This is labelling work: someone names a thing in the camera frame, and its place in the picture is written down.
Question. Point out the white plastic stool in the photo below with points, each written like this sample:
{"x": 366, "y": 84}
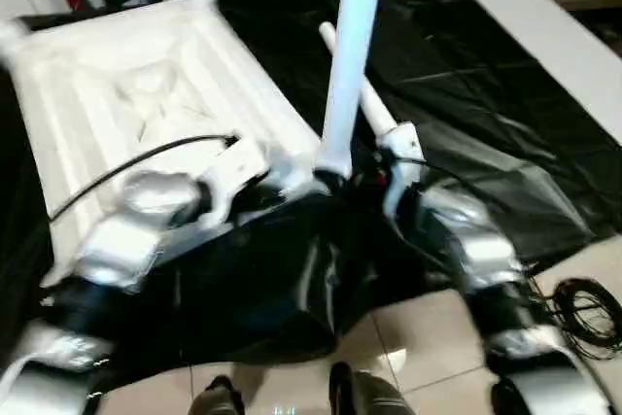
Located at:
{"x": 121, "y": 70}

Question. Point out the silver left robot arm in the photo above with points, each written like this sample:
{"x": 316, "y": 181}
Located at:
{"x": 136, "y": 220}

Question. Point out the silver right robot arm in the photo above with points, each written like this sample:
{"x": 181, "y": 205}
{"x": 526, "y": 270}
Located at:
{"x": 476, "y": 240}

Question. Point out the black glossy mat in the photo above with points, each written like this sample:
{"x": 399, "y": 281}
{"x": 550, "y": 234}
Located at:
{"x": 461, "y": 94}

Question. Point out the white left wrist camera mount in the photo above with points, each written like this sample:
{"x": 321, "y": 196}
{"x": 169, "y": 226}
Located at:
{"x": 238, "y": 172}

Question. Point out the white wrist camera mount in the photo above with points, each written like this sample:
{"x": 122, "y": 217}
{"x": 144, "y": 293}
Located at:
{"x": 403, "y": 152}
{"x": 238, "y": 172}

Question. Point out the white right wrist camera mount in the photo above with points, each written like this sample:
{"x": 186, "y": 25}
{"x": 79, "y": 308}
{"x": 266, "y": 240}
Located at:
{"x": 403, "y": 152}

